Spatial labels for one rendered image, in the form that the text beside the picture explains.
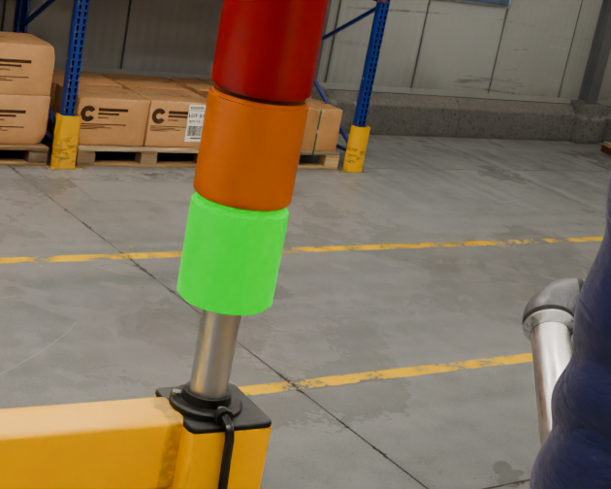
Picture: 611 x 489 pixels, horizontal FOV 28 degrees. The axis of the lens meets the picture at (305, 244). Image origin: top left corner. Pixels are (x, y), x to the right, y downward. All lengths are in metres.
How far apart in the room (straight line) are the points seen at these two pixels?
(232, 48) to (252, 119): 0.03
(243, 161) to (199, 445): 0.15
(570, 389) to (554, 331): 1.12
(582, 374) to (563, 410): 0.06
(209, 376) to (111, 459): 0.06
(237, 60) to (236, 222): 0.08
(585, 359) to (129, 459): 0.99
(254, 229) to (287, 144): 0.04
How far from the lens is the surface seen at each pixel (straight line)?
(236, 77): 0.58
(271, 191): 0.59
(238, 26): 0.58
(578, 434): 1.56
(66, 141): 8.96
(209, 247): 0.60
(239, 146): 0.58
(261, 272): 0.60
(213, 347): 0.63
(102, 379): 5.70
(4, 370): 5.69
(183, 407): 0.64
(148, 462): 0.64
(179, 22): 10.84
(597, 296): 1.51
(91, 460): 0.62
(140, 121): 9.36
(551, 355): 2.63
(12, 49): 8.79
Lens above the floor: 2.38
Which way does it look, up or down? 17 degrees down
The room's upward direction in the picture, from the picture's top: 11 degrees clockwise
